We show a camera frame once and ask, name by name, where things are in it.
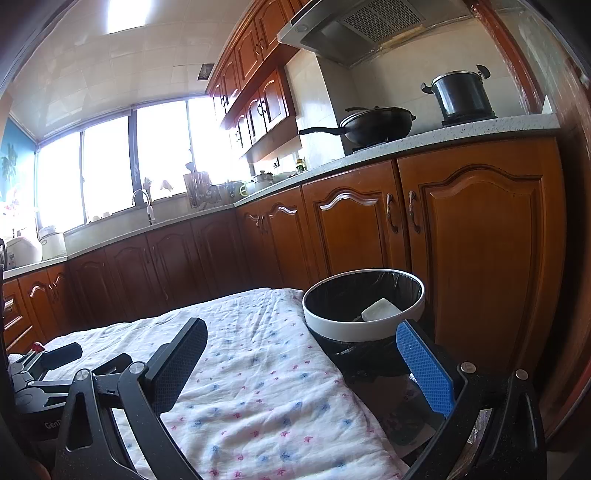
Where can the knife block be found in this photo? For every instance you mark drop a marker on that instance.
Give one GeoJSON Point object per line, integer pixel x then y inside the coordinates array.
{"type": "Point", "coordinates": [196, 187]}

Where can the metal sink faucet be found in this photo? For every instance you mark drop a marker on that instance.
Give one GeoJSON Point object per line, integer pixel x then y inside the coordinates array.
{"type": "Point", "coordinates": [147, 207]}

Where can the white lidded crock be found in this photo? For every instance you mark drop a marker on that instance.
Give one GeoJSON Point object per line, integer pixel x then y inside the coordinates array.
{"type": "Point", "coordinates": [53, 242]}

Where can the pale green mug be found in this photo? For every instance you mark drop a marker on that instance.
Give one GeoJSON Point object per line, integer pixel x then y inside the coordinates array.
{"type": "Point", "coordinates": [243, 189]}

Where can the white bin with black liner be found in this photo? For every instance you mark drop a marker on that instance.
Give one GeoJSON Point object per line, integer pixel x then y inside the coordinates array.
{"type": "Point", "coordinates": [323, 323]}

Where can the square ceiling vent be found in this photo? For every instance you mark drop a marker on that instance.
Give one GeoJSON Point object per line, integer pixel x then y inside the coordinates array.
{"type": "Point", "coordinates": [206, 70]}

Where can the ceiling light panel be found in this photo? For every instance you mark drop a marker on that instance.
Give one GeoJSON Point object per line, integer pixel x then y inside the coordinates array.
{"type": "Point", "coordinates": [157, 14]}

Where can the kitchen window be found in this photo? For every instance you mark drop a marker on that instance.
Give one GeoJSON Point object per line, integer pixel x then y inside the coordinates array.
{"type": "Point", "coordinates": [106, 170]}

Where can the white star-printed blanket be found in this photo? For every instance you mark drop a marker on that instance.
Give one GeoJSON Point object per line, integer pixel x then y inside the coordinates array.
{"type": "Point", "coordinates": [258, 369]}

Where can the white rice cooker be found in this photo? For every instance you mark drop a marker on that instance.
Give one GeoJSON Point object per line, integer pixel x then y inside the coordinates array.
{"type": "Point", "coordinates": [23, 251]}

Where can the dark stock pot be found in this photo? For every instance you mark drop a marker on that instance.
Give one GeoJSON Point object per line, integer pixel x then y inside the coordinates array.
{"type": "Point", "coordinates": [461, 97]}

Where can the small white lidded pot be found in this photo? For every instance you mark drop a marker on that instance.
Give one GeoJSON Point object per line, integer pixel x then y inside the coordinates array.
{"type": "Point", "coordinates": [263, 182]}

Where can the small green bottle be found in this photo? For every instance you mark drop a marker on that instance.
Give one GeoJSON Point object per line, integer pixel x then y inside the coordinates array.
{"type": "Point", "coordinates": [300, 166]}

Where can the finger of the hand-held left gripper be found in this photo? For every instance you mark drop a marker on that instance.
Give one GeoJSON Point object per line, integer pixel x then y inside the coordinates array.
{"type": "Point", "coordinates": [60, 354]}
{"type": "Point", "coordinates": [113, 359]}

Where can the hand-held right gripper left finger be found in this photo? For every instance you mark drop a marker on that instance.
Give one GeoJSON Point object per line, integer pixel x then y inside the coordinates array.
{"type": "Point", "coordinates": [180, 364]}

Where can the wooden cabinet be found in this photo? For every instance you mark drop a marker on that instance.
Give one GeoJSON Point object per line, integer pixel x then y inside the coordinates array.
{"type": "Point", "coordinates": [258, 41]}
{"type": "Point", "coordinates": [32, 300]}
{"type": "Point", "coordinates": [480, 240]}
{"type": "Point", "coordinates": [152, 267]}

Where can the wooden lower cabinet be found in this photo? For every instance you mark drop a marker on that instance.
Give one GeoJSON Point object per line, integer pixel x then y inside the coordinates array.
{"type": "Point", "coordinates": [152, 267]}
{"type": "Point", "coordinates": [480, 240]}
{"type": "Point", "coordinates": [32, 300]}

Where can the wooden upper cabinet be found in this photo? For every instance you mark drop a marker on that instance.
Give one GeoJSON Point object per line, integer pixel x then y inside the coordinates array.
{"type": "Point", "coordinates": [258, 41]}

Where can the steel range hood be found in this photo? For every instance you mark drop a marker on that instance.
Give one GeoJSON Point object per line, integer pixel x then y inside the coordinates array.
{"type": "Point", "coordinates": [323, 32]}

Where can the white paper towel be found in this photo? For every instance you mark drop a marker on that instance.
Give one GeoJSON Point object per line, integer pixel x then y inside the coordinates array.
{"type": "Point", "coordinates": [381, 309]}

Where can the grey stone countertop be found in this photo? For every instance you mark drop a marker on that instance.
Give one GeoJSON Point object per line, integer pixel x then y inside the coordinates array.
{"type": "Point", "coordinates": [415, 141]}

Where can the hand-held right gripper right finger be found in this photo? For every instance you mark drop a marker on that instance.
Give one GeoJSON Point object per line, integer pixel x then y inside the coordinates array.
{"type": "Point", "coordinates": [425, 364]}

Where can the black wok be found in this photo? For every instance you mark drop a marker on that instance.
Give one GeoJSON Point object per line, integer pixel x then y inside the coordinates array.
{"type": "Point", "coordinates": [376, 124]}

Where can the blue wall poster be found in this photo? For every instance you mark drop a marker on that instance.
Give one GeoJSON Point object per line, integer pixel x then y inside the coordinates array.
{"type": "Point", "coordinates": [11, 161]}

